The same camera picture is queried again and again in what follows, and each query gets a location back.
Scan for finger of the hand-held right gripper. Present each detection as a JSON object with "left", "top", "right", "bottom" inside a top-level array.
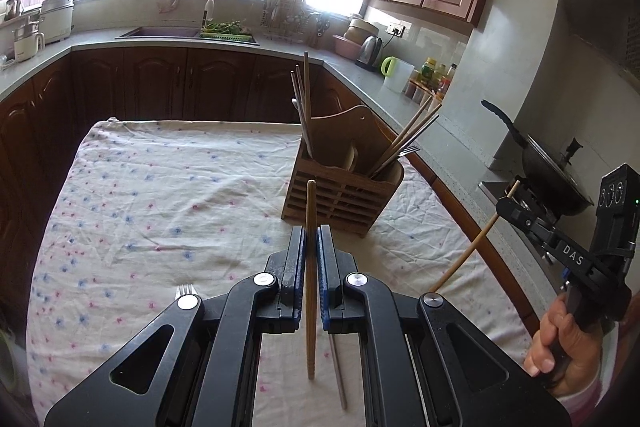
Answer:
[{"left": 495, "top": 181, "right": 556, "bottom": 249}]

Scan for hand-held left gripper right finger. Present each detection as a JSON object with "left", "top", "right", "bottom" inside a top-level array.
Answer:
[{"left": 316, "top": 225, "right": 573, "bottom": 427}]

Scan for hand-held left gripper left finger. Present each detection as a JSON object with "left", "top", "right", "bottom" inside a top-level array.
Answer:
[{"left": 44, "top": 226, "right": 307, "bottom": 427}]

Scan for wooden chopstick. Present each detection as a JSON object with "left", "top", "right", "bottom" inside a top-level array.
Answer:
[
  {"left": 427, "top": 179, "right": 521, "bottom": 295},
  {"left": 387, "top": 103, "right": 444, "bottom": 162},
  {"left": 305, "top": 179, "right": 319, "bottom": 381},
  {"left": 382, "top": 98, "right": 434, "bottom": 165},
  {"left": 303, "top": 52, "right": 313, "bottom": 158}
]

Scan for wooden utensil holder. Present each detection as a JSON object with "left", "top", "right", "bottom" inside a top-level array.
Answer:
[{"left": 281, "top": 104, "right": 405, "bottom": 239}]

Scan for metal chopstick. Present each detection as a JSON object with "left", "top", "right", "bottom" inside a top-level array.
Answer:
[
  {"left": 290, "top": 71, "right": 312, "bottom": 160},
  {"left": 372, "top": 114, "right": 441, "bottom": 178},
  {"left": 327, "top": 334, "right": 349, "bottom": 410},
  {"left": 295, "top": 64, "right": 315, "bottom": 158}
]

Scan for person's right hand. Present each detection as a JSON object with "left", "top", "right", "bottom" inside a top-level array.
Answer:
[{"left": 524, "top": 292, "right": 603, "bottom": 400}]

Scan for black wok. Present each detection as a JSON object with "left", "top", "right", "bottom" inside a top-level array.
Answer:
[{"left": 481, "top": 99, "right": 598, "bottom": 217}]

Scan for spice jar row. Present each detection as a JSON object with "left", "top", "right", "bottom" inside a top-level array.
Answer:
[{"left": 405, "top": 79, "right": 443, "bottom": 106}]

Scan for cooking oil bottles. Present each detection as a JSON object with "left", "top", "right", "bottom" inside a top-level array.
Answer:
[{"left": 420, "top": 58, "right": 458, "bottom": 100}]

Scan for floral tablecloth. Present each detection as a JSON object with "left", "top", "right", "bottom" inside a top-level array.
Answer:
[{"left": 25, "top": 119, "right": 533, "bottom": 427}]

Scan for steel electric kettle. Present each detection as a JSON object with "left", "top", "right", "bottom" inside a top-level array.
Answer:
[{"left": 356, "top": 34, "right": 383, "bottom": 72}]

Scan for pink basin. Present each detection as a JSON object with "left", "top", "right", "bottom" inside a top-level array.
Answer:
[{"left": 332, "top": 34, "right": 362, "bottom": 56}]

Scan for wooden lower cabinets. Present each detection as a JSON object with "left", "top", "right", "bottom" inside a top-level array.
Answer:
[{"left": 0, "top": 47, "right": 541, "bottom": 338}]

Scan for knife and scissors holder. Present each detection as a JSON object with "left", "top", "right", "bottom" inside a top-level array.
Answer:
[{"left": 307, "top": 12, "right": 331, "bottom": 48}]

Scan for green basket of vegetables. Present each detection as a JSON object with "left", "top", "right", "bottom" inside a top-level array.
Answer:
[{"left": 201, "top": 21, "right": 253, "bottom": 40}]

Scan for dish rack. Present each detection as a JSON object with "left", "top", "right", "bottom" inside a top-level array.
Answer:
[{"left": 262, "top": 0, "right": 321, "bottom": 42}]

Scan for kitchen sink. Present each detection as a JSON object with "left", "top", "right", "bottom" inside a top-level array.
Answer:
[{"left": 115, "top": 26, "right": 261, "bottom": 45}]

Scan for large white cooker pot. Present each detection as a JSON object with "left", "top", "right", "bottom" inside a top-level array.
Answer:
[{"left": 39, "top": 0, "right": 76, "bottom": 44}]

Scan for small white electric pot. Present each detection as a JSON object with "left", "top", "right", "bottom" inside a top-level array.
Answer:
[{"left": 11, "top": 21, "right": 47, "bottom": 60}]

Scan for white pitcher green handle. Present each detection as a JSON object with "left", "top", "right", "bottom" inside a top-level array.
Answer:
[{"left": 381, "top": 56, "right": 416, "bottom": 94}]

